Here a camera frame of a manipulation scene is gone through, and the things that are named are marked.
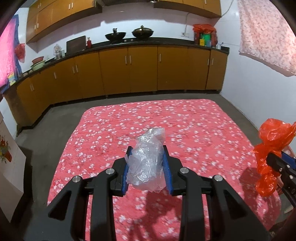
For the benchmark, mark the pink curtain at window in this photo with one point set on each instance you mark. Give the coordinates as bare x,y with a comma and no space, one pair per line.
10,66

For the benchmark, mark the upper wooden kitchen cabinets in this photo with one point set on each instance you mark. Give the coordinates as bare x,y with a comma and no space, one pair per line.
172,19

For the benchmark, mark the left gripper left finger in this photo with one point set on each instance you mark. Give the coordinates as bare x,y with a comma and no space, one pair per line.
65,217

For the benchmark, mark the red bottle on counter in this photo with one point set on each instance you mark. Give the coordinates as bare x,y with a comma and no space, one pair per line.
88,43

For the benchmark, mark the black wok left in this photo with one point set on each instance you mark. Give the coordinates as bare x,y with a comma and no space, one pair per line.
115,36

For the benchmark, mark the pink floral hanging cloth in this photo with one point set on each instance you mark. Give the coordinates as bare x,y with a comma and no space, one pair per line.
266,36

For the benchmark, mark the white plastic bag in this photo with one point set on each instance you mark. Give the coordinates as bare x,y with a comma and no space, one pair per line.
145,162

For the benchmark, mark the wooden kitchen cabinets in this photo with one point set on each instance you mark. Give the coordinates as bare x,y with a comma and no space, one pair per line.
126,68
172,19

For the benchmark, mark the red floral tablecloth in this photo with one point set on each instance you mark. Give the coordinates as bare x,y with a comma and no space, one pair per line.
198,133

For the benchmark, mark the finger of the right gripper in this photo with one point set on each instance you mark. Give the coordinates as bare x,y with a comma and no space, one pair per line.
288,159
275,160

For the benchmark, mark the red bag covered containers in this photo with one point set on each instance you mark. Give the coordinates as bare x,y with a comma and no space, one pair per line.
205,35

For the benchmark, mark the black wok with lid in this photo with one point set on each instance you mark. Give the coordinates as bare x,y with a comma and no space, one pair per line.
142,33

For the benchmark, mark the white box with flowers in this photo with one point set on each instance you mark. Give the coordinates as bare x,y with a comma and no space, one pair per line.
12,171

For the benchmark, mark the lower wooden kitchen cabinets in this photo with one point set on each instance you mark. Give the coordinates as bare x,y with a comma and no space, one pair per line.
126,68

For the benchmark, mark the glass jar on counter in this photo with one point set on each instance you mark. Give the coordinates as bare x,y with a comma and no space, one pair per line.
58,52

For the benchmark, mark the orange plastic bag back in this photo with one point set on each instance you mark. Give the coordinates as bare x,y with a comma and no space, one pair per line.
275,135

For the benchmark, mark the stacked basins on counter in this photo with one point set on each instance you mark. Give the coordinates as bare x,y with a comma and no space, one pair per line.
38,63

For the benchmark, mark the dark cutting board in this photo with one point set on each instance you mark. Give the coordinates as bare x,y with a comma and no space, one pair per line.
75,45

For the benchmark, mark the hanging red plastic bag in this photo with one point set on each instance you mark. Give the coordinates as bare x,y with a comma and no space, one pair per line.
20,52

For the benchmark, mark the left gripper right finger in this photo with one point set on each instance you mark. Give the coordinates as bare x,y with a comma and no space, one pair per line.
230,218

